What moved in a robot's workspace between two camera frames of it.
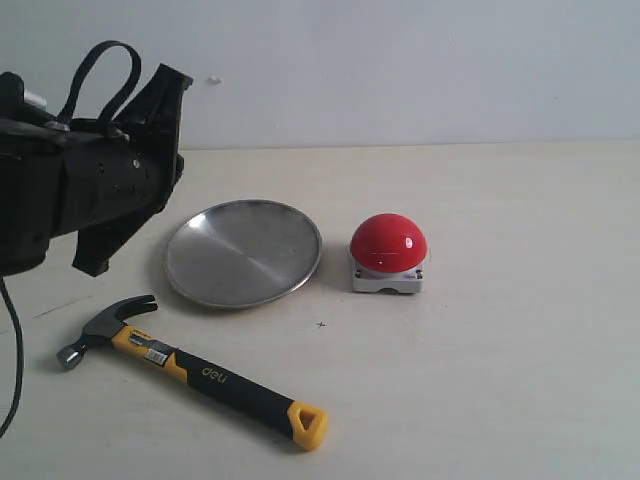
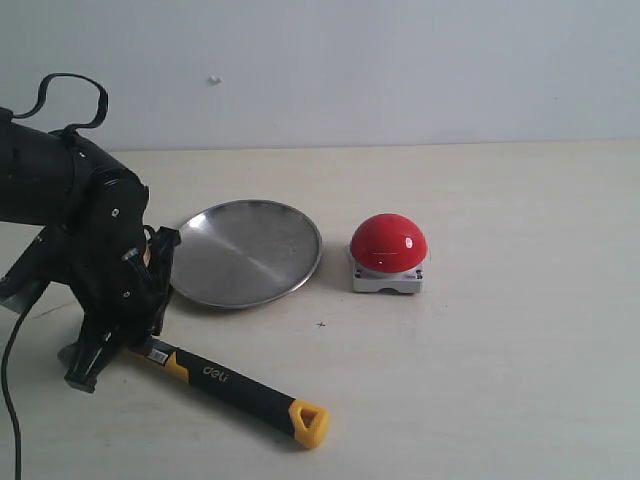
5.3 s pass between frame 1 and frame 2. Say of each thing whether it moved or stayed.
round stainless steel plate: stayed
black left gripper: moved
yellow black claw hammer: stayed
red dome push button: stayed
